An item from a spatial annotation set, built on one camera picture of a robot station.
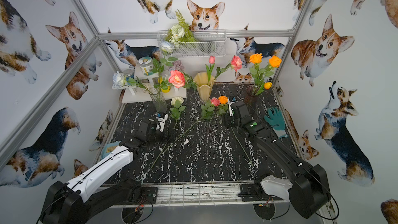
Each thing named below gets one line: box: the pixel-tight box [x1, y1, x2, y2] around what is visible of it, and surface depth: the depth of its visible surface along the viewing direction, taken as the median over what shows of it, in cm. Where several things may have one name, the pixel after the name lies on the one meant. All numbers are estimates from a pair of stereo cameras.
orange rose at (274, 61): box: [254, 55, 282, 96], surface depth 87 cm
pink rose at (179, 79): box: [168, 70, 198, 90], surface depth 66 cm
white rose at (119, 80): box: [112, 71, 156, 96], surface depth 78 cm
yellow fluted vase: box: [193, 72, 216, 103], surface depth 100 cm
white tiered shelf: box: [111, 63, 188, 104], surface depth 109 cm
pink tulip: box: [205, 55, 216, 86], surface depth 94 cm
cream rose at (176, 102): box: [169, 96, 187, 130], surface depth 108 cm
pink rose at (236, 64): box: [214, 54, 243, 80], surface depth 84 cm
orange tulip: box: [264, 81, 273, 90], surface depth 81 cm
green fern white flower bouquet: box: [164, 8, 198, 48], surface depth 82 cm
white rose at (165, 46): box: [151, 40, 179, 88], surface depth 83 cm
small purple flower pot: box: [168, 60, 185, 72], surface depth 99 cm
